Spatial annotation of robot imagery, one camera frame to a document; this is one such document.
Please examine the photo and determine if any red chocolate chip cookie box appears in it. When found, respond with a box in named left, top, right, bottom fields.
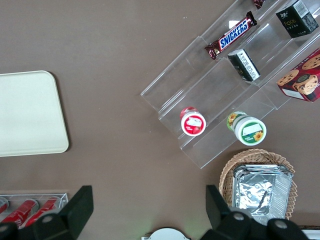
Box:
left=276, top=48, right=320, bottom=103

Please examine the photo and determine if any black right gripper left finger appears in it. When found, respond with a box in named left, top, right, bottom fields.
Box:
left=0, top=185, right=94, bottom=240

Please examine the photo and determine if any green lid sunflower cup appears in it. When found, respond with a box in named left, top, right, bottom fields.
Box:
left=226, top=111, right=267, bottom=146

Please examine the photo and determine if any large black Face box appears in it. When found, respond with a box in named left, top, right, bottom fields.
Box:
left=275, top=0, right=320, bottom=39

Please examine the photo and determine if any cream rectangular plastic tray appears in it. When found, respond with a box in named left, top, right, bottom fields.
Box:
left=0, top=70, right=70, bottom=158

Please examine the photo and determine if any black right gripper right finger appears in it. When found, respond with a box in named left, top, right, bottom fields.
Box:
left=199, top=184, right=309, bottom=240

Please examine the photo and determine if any white board edge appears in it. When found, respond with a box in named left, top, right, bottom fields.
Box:
left=298, top=223, right=320, bottom=240

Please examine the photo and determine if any white round disc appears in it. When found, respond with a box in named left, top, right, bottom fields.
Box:
left=141, top=226, right=192, bottom=240

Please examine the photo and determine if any aluminium foil tray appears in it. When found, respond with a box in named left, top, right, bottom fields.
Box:
left=231, top=163, right=294, bottom=227

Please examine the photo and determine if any red cola can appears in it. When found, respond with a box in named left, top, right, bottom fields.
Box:
left=0, top=196, right=11, bottom=216
left=0, top=198, right=40, bottom=229
left=23, top=196, right=62, bottom=227

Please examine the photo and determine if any Snickers chocolate bar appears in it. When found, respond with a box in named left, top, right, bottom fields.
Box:
left=204, top=10, right=258, bottom=61

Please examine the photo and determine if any light wicker basket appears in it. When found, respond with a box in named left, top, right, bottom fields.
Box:
left=218, top=148, right=298, bottom=222

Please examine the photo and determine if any clear acrylic tiered shelf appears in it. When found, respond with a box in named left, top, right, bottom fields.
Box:
left=139, top=0, right=320, bottom=170

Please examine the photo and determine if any red lid yogurt cup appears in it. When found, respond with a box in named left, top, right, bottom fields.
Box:
left=179, top=106, right=207, bottom=137

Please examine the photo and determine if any small black carton box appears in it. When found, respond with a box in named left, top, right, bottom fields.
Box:
left=227, top=48, right=261, bottom=83

